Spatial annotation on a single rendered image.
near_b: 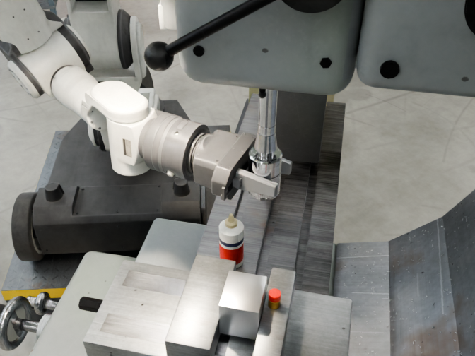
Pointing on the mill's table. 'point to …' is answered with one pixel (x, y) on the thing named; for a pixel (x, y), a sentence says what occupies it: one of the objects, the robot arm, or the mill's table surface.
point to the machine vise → (258, 348)
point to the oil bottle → (232, 240)
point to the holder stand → (300, 125)
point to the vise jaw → (198, 309)
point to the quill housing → (273, 46)
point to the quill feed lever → (160, 48)
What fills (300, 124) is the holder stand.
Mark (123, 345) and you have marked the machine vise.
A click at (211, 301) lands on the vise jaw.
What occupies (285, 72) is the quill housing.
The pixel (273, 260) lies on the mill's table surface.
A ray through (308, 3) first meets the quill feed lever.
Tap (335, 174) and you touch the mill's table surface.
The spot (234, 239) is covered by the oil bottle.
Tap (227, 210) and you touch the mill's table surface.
